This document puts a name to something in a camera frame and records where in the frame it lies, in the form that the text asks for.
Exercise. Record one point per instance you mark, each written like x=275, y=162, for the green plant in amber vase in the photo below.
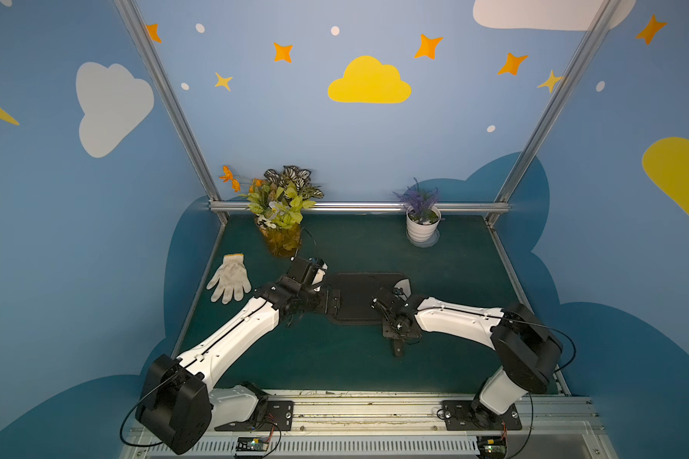
x=278, y=200

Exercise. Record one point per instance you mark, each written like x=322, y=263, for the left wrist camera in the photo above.
x=308, y=272

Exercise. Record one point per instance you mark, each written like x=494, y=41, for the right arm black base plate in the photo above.
x=464, y=415

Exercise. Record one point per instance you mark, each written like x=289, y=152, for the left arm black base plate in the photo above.
x=278, y=414

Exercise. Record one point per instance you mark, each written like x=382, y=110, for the black cutting board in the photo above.
x=347, y=298

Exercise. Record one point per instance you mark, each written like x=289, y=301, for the cleaver knife black handle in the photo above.
x=398, y=346

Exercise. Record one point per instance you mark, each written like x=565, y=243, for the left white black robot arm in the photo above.
x=177, y=405

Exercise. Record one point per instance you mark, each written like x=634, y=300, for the white work glove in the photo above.
x=230, y=281

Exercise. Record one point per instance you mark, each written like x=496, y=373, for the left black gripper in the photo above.
x=330, y=301

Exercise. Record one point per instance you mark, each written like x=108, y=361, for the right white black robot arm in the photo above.
x=526, y=348

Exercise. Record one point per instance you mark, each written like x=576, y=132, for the small circuit board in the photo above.
x=251, y=446
x=491, y=447

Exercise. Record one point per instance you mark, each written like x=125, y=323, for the right small circuit board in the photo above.
x=491, y=447

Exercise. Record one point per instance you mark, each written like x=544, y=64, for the aluminium frame back rail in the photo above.
x=374, y=207

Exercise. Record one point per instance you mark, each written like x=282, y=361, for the left small circuit board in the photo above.
x=251, y=446

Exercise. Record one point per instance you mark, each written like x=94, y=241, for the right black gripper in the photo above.
x=395, y=329

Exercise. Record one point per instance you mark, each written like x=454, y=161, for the lavender plant in white pot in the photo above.
x=422, y=214

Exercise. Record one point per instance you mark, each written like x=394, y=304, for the aluminium front rail platform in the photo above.
x=371, y=424

